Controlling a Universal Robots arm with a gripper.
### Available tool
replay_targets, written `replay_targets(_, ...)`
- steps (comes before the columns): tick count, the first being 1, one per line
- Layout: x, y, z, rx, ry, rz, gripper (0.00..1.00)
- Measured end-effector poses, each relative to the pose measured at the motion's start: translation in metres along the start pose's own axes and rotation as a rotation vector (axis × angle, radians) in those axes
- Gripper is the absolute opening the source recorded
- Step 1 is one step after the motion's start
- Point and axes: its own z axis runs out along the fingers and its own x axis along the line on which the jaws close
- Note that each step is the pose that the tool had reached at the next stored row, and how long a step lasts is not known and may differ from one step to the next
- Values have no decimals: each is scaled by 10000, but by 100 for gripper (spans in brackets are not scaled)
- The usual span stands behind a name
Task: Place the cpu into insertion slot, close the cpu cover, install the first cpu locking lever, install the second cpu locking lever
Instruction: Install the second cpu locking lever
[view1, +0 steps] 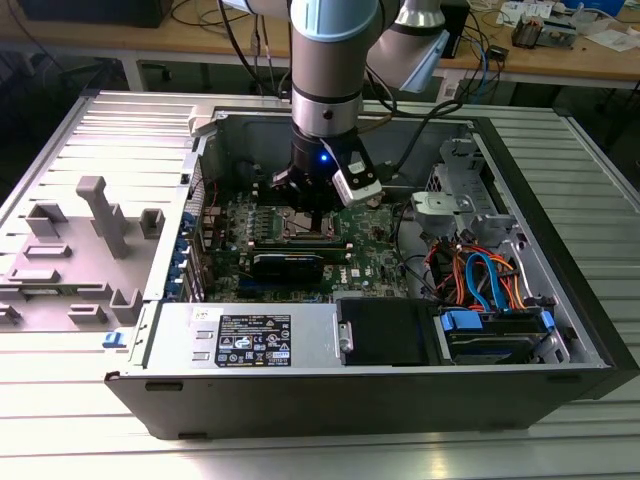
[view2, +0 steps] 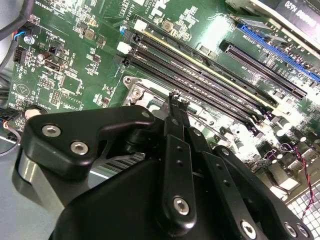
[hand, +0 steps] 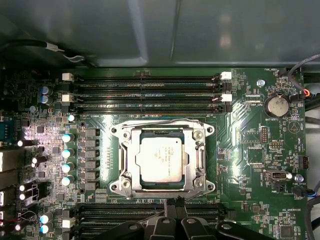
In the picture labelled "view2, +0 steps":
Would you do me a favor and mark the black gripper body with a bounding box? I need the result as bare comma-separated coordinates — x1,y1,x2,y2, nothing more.
51,159,242,240

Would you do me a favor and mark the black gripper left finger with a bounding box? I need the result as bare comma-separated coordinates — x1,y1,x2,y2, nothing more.
12,91,198,232

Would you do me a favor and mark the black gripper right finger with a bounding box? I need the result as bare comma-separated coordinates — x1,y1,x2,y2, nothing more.
177,99,313,240

